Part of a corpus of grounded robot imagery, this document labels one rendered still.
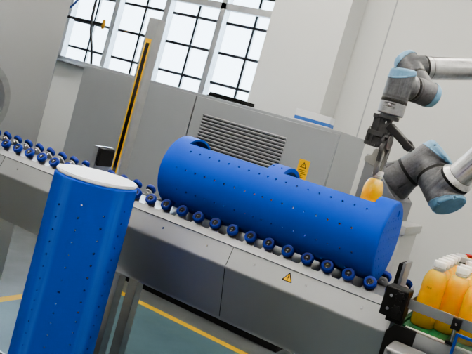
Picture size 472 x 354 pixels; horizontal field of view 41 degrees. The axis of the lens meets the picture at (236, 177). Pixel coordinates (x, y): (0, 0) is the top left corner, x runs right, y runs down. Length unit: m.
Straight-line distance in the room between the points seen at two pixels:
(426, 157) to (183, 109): 2.01
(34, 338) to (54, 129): 4.87
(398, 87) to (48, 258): 1.30
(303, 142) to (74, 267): 2.14
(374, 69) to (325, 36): 0.49
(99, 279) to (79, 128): 2.89
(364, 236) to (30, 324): 1.13
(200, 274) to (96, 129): 2.68
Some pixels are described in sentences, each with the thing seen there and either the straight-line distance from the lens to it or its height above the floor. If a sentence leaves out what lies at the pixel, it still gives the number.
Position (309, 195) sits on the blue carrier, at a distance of 2.12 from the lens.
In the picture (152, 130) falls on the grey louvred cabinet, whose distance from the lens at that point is 4.50.
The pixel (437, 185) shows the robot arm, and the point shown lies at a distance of 2.81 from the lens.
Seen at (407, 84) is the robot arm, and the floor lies 1.62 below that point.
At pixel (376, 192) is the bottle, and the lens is 2.20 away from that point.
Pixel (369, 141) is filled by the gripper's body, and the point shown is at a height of 1.40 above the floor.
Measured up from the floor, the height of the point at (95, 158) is 1.03.
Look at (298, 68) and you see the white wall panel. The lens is 5.09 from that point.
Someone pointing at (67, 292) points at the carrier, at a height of 0.66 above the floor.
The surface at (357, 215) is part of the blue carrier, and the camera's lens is 2.06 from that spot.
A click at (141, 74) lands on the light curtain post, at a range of 3.04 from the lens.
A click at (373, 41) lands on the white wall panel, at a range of 5.25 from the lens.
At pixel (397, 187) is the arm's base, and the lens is 2.92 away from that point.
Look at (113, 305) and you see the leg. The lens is 2.60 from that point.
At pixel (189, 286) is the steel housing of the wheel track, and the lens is 2.38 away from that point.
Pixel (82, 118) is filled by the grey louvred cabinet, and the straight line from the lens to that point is 4.94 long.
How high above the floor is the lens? 1.35
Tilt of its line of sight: 5 degrees down
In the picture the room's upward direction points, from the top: 16 degrees clockwise
